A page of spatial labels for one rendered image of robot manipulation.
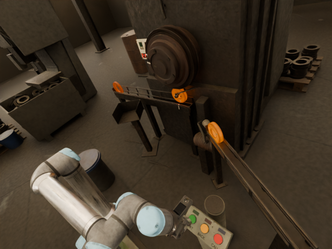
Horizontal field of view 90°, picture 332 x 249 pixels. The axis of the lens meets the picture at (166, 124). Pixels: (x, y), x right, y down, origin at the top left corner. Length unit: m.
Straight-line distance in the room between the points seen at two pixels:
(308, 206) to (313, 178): 0.28
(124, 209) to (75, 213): 0.20
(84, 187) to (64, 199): 0.34
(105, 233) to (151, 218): 0.16
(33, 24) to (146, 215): 3.34
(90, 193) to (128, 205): 0.56
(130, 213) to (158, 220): 0.13
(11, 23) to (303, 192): 4.00
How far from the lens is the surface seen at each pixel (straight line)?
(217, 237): 1.00
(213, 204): 1.15
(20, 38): 3.51
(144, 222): 0.66
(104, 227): 0.72
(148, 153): 2.17
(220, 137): 1.16
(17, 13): 3.57
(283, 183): 1.88
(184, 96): 1.46
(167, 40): 1.25
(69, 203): 0.86
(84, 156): 2.00
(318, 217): 1.82
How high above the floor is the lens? 1.58
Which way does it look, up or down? 40 degrees down
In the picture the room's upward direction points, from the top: 19 degrees counter-clockwise
